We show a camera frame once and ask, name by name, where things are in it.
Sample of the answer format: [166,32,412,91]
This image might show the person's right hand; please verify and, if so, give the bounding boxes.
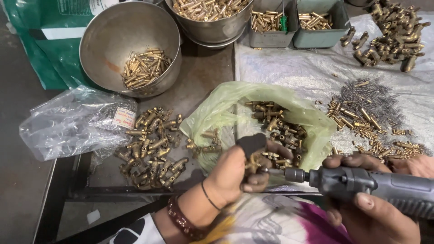
[321,154,434,244]

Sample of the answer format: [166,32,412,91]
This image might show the person's left hand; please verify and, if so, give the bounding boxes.
[203,133,294,211]

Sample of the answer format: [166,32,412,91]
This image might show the grey rotary power tool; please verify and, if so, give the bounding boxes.
[267,165,434,221]

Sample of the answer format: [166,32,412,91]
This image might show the black thread wristband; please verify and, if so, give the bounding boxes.
[201,181,222,211]

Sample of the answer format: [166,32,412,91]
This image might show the black thumb guard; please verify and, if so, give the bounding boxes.
[236,133,268,160]

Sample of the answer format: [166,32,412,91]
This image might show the pale green plastic bag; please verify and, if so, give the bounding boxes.
[179,81,337,185]

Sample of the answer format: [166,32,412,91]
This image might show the person's colourful printed garment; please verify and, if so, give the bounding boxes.
[109,193,355,244]

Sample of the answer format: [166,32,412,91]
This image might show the heap of brass fittings in bag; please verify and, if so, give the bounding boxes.
[244,100,309,170]

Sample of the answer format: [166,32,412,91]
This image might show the pile of brass fittings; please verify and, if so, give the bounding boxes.
[114,106,190,191]

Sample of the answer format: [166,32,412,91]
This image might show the scattered pile of brass pins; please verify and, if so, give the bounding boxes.
[314,81,424,160]

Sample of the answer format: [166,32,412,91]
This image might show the white woven sack sheet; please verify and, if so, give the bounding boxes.
[234,13,434,160]

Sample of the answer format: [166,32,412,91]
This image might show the pile of small steel springs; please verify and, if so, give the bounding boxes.
[330,77,433,157]

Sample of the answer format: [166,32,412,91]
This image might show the brass pins with springs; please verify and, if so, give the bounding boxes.
[121,47,173,91]

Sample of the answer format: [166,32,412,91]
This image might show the white paper scrap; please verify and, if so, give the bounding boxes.
[86,209,101,225]

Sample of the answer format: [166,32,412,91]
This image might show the deep steel bowl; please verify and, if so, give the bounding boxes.
[165,0,255,50]

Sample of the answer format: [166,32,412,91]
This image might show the grey plastic bin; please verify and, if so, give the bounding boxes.
[248,0,300,49]

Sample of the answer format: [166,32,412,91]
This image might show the brass pins in grey bin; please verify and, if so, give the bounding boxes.
[251,11,283,33]

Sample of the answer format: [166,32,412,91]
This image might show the clear plastic bag of springs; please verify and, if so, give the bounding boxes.
[19,85,138,162]

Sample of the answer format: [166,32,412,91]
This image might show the heap of brass pins in bowl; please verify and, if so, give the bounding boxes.
[172,0,251,22]

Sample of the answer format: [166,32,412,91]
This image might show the green-grey plastic bin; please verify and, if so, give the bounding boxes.
[293,0,352,49]

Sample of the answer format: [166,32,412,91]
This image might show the tilted steel bowl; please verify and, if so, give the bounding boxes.
[79,1,182,99]

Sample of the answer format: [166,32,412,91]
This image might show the brass pins in green-grey bin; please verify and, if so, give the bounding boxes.
[298,12,334,31]

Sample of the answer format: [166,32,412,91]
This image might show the large heap of brass fittings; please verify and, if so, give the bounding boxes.
[340,1,432,73]

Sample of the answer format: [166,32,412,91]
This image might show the green and white sack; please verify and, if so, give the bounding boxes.
[3,0,120,91]

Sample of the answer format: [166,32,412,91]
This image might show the brown beaded bracelet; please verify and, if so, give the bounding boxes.
[167,196,205,242]

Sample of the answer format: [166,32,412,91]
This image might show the green handled screwdriver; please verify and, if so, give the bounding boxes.
[279,0,289,33]

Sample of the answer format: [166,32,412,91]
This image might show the black metal table frame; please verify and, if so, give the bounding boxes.
[33,152,326,244]

